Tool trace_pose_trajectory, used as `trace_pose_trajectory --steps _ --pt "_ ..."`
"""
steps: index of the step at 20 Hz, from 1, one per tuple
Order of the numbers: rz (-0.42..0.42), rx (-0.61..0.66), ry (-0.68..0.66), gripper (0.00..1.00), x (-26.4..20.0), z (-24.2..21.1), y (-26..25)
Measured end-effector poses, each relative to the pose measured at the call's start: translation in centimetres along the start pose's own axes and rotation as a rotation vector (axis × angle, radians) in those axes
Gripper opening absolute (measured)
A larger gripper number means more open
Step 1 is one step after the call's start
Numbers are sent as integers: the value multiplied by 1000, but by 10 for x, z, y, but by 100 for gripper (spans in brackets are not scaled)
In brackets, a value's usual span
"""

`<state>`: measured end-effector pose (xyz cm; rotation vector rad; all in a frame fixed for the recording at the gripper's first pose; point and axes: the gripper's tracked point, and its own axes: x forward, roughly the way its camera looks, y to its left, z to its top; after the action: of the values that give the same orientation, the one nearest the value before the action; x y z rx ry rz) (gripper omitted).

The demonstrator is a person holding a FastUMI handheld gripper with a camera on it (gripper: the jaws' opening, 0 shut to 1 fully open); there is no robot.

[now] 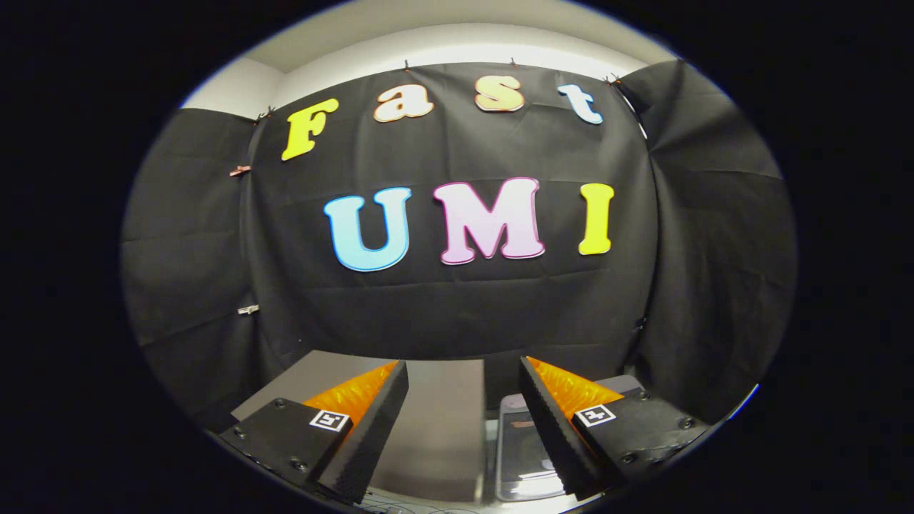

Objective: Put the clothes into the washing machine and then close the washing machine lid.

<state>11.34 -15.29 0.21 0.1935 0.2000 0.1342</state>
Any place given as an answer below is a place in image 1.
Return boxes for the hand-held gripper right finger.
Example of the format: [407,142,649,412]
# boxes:
[518,356,715,500]

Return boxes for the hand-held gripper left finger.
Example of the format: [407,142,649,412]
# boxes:
[218,359,410,504]

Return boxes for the small grey washing machine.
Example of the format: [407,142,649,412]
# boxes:
[495,375,647,502]

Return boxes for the black backdrop cloth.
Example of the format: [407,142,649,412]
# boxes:
[120,59,798,429]

